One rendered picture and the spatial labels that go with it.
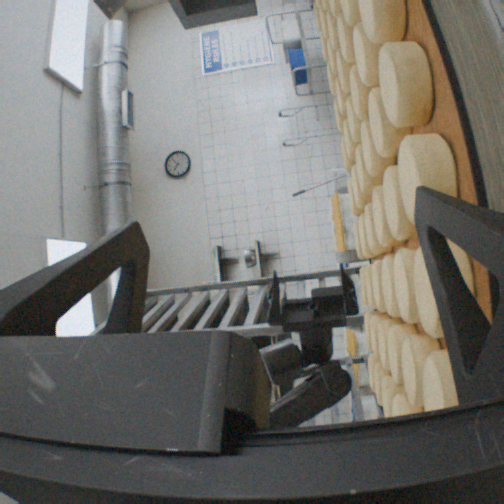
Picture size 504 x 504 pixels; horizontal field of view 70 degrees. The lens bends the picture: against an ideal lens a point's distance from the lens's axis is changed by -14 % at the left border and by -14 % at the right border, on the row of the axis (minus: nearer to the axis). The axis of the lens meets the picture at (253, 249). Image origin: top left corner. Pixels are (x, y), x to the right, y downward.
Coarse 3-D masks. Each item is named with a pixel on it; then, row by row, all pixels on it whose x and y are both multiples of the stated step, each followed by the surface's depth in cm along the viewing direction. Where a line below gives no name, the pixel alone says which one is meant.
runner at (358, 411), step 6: (348, 360) 190; (348, 366) 184; (354, 372) 172; (354, 378) 172; (354, 384) 167; (354, 390) 162; (354, 396) 157; (354, 402) 153; (360, 402) 148; (354, 408) 149; (360, 408) 148; (360, 414) 144; (360, 420) 140
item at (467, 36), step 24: (432, 0) 20; (456, 0) 20; (480, 0) 20; (456, 24) 20; (480, 24) 19; (456, 48) 20; (480, 48) 19; (456, 72) 20; (480, 72) 19; (480, 96) 19; (480, 120) 19; (480, 144) 19
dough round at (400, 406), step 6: (396, 396) 32; (402, 396) 31; (396, 402) 31; (402, 402) 30; (408, 402) 30; (396, 408) 31; (402, 408) 29; (408, 408) 29; (414, 408) 29; (420, 408) 29; (396, 414) 31; (402, 414) 29
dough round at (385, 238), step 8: (376, 192) 32; (376, 200) 32; (376, 208) 33; (384, 208) 30; (376, 216) 33; (384, 216) 30; (376, 224) 34; (384, 224) 30; (376, 232) 34; (384, 232) 31; (384, 240) 31; (392, 240) 31; (400, 240) 31
